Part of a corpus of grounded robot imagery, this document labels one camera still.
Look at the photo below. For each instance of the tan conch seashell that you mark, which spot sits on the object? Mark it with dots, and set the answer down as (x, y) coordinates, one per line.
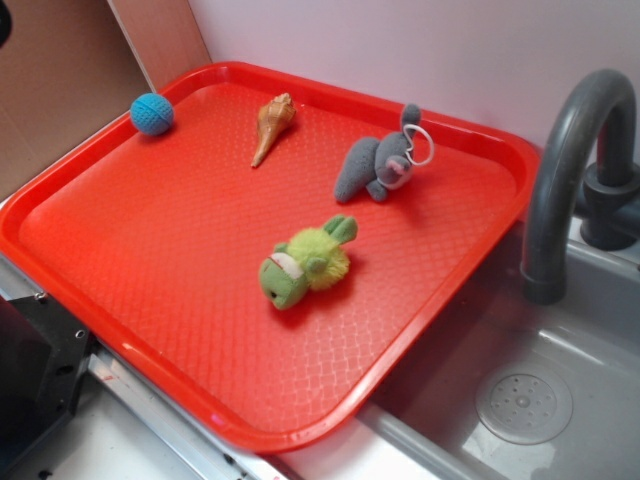
(273, 119)

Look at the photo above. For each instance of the blue crocheted ball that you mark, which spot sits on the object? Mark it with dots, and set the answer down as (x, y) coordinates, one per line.
(152, 114)

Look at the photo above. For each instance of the gray toy faucet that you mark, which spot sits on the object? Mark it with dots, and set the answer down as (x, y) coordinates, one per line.
(588, 170)

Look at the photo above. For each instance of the red plastic tray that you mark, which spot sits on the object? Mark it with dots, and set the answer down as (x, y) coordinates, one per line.
(155, 245)

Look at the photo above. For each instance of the gray plastic sink basin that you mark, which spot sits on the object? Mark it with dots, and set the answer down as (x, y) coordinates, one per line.
(500, 388)

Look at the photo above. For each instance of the black metal mount block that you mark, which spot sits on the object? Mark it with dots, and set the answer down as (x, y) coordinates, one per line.
(44, 355)

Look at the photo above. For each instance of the brown cardboard panel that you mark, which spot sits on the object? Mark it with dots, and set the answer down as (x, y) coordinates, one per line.
(68, 68)

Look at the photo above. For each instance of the green plush animal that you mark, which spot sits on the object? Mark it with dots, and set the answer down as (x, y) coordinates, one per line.
(313, 259)

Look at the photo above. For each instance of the silver aluminium rail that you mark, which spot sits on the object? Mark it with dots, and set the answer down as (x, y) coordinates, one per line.
(126, 429)

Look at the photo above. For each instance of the gray plush animal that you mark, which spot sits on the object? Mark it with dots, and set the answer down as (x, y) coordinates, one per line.
(382, 165)

